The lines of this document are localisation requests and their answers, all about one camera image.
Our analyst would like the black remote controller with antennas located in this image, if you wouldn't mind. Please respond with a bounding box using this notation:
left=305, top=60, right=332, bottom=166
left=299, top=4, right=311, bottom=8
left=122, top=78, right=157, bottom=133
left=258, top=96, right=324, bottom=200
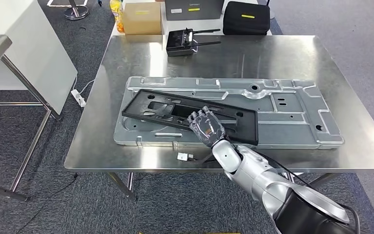
left=166, top=27, right=222, bottom=58

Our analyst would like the stamped sheet metal panel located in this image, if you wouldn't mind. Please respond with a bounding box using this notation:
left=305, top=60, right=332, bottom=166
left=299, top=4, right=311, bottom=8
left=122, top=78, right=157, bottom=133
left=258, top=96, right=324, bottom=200
left=113, top=76, right=345, bottom=150

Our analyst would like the brown cardboard box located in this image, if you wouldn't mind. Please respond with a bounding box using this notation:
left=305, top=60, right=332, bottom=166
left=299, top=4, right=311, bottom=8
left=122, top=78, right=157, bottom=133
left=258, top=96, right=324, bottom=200
left=122, top=1, right=162, bottom=36

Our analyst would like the grey laptop box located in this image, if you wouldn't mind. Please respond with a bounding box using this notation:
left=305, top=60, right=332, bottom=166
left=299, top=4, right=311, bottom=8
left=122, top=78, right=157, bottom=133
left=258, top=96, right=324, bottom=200
left=164, top=0, right=225, bottom=21

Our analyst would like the round chrome stand base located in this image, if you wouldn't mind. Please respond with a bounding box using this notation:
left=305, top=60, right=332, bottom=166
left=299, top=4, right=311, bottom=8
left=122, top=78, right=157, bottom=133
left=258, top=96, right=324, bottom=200
left=63, top=0, right=90, bottom=21

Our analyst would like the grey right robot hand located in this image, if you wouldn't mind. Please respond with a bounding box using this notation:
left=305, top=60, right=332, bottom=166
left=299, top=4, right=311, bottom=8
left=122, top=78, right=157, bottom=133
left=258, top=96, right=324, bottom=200
left=186, top=106, right=226, bottom=149

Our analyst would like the yellow drink bottle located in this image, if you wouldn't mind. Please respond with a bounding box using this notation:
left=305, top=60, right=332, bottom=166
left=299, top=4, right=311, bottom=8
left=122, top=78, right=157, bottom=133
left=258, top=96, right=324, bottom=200
left=109, top=0, right=125, bottom=34

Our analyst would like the white panel board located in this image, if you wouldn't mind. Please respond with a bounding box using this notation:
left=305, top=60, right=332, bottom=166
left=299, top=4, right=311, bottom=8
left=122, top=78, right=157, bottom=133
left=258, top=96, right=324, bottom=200
left=0, top=0, right=79, bottom=116

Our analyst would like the white power cable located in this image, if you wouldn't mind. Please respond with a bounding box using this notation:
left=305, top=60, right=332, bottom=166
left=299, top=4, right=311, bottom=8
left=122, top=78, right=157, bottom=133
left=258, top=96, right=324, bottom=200
left=74, top=78, right=96, bottom=94

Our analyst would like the white power strip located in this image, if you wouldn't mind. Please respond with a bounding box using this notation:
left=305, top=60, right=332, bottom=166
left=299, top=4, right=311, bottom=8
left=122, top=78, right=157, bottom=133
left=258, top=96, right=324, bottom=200
left=71, top=89, right=87, bottom=108

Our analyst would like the stainless steel workbench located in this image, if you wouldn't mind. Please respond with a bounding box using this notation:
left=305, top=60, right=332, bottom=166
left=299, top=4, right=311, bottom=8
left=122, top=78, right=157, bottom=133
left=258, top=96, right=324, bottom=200
left=64, top=34, right=374, bottom=203

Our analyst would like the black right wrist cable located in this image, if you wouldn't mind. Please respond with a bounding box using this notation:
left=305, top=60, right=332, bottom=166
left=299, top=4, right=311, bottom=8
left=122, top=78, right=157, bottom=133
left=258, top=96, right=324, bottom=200
left=188, top=152, right=214, bottom=163

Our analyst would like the black zip carry case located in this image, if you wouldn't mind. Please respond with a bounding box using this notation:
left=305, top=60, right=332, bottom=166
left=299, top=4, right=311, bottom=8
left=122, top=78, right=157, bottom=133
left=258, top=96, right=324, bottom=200
left=222, top=0, right=271, bottom=36

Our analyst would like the black plastic panel part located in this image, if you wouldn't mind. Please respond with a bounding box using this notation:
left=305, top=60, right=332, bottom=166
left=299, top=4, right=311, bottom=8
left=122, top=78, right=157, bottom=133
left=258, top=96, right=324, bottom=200
left=121, top=89, right=259, bottom=146

